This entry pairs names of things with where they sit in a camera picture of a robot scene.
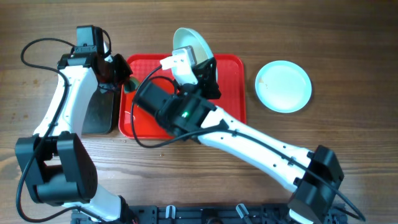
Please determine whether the black mounting rail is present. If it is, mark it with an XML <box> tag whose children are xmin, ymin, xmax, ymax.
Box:
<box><xmin>70</xmin><ymin>202</ymin><xmax>348</xmax><ymax>224</ymax></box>

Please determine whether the white plate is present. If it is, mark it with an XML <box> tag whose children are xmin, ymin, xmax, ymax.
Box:
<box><xmin>172</xmin><ymin>27</ymin><xmax>214</xmax><ymax>65</ymax></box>
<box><xmin>254</xmin><ymin>60</ymin><xmax>313</xmax><ymax>113</ymax></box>

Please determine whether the black water tray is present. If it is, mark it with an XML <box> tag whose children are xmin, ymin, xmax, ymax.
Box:
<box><xmin>82</xmin><ymin>66</ymin><xmax>121</xmax><ymax>134</ymax></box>

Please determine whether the red plastic tray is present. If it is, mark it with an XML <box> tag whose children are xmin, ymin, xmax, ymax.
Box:
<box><xmin>118</xmin><ymin>54</ymin><xmax>247</xmax><ymax>140</ymax></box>

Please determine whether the green yellow sponge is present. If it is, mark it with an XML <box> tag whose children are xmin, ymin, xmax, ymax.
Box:
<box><xmin>123</xmin><ymin>77</ymin><xmax>141</xmax><ymax>94</ymax></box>

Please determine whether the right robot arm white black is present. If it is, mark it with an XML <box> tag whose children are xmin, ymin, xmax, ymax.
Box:
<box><xmin>156</xmin><ymin>45</ymin><xmax>344</xmax><ymax>223</ymax></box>

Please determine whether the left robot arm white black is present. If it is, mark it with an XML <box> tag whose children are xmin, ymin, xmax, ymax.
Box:
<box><xmin>15</xmin><ymin>52</ymin><xmax>137</xmax><ymax>223</ymax></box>

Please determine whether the white plate top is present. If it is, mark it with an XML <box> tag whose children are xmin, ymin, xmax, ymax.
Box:
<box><xmin>172</xmin><ymin>27</ymin><xmax>214</xmax><ymax>65</ymax></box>

